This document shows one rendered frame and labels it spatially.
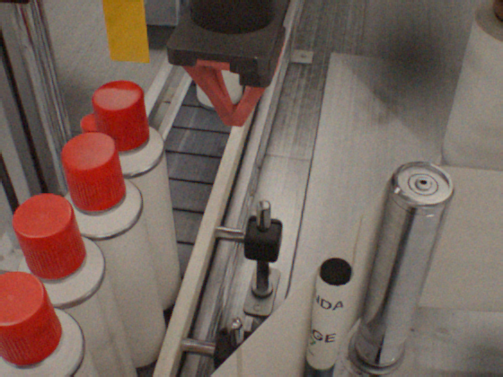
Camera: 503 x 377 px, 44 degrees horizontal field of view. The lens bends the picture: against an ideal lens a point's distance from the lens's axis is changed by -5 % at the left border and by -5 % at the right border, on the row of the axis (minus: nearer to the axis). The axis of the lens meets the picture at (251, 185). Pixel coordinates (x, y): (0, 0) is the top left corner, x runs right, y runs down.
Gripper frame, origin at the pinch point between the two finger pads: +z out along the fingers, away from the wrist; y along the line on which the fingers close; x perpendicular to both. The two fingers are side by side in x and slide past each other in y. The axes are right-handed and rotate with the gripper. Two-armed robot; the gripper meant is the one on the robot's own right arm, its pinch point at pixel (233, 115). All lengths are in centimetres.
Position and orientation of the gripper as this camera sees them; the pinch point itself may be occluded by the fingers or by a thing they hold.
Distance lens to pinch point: 49.6
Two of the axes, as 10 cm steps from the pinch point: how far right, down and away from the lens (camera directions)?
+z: -0.1, 7.0, 7.2
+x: -9.8, -1.5, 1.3
